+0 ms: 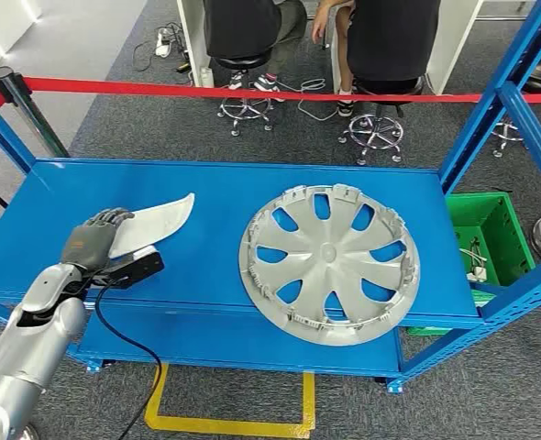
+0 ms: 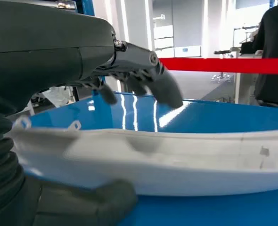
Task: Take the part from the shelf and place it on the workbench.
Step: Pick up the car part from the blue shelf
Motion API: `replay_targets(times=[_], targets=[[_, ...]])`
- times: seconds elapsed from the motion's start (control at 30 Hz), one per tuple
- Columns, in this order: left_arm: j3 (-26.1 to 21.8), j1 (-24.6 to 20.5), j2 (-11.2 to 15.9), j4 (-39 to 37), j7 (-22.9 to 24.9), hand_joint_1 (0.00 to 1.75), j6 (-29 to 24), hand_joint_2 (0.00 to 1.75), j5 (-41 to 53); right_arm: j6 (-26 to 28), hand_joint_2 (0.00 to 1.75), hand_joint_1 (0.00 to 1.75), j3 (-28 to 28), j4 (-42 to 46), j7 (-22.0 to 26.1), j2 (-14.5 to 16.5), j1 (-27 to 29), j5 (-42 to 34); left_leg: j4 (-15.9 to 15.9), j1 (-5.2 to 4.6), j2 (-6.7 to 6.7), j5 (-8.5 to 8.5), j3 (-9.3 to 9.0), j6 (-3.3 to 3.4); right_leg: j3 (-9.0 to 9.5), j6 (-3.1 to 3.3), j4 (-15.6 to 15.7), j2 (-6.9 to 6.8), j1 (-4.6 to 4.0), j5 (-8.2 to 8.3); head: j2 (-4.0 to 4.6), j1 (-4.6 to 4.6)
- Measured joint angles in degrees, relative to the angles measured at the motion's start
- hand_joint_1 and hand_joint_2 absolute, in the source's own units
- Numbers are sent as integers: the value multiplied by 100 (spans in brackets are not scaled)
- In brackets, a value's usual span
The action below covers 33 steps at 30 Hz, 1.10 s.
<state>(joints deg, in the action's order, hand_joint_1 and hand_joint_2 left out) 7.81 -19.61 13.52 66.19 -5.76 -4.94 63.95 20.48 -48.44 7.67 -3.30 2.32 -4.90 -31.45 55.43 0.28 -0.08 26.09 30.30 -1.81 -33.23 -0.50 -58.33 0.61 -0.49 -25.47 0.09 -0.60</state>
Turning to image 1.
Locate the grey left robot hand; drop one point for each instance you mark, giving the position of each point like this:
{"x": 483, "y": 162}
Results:
{"x": 87, "y": 246}

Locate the white curved car part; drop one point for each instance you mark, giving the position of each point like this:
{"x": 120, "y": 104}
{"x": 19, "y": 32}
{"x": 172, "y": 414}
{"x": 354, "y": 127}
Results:
{"x": 155, "y": 221}

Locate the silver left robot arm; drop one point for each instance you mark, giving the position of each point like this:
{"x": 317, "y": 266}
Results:
{"x": 27, "y": 358}

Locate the blue metal shelf rack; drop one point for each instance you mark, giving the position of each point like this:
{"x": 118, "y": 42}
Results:
{"x": 197, "y": 200}

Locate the white power strip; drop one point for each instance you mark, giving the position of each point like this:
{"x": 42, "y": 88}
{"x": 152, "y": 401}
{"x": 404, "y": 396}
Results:
{"x": 163, "y": 45}

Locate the white desk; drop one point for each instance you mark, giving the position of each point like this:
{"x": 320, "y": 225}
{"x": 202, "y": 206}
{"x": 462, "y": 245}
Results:
{"x": 453, "y": 36}
{"x": 190, "y": 42}

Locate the person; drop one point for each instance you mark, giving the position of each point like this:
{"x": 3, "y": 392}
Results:
{"x": 238, "y": 24}
{"x": 389, "y": 36}

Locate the silver wheel cover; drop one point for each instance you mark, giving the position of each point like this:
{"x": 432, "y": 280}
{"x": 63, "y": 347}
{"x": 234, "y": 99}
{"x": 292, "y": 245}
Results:
{"x": 327, "y": 252}

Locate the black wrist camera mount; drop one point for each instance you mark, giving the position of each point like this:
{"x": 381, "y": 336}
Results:
{"x": 137, "y": 267}

